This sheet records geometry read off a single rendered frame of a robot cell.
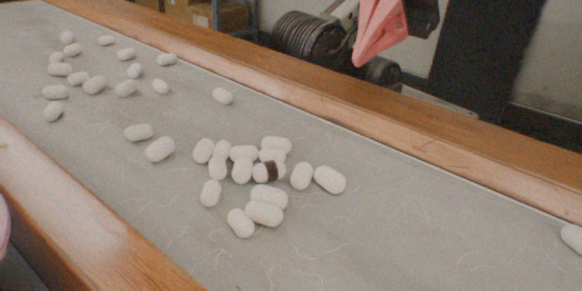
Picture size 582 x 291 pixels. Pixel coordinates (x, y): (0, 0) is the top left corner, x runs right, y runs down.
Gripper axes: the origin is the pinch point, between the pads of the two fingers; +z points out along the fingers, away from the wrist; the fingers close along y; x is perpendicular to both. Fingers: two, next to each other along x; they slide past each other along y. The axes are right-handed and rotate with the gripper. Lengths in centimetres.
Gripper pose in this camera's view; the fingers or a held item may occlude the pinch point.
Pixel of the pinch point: (358, 57)
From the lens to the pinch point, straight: 46.9
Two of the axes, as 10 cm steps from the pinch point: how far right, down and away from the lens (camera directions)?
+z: -5.3, 8.3, -2.0
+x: 3.8, 4.4, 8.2
